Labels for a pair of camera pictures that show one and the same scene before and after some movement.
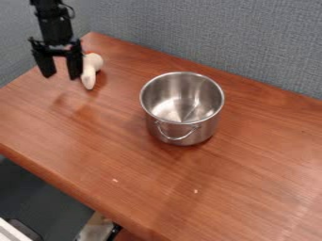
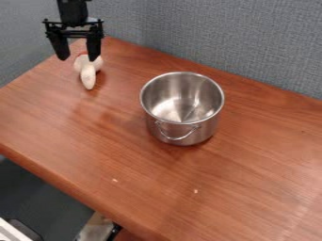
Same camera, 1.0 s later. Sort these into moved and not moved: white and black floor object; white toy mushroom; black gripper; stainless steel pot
Moved: black gripper
Not moved: stainless steel pot; white toy mushroom; white and black floor object
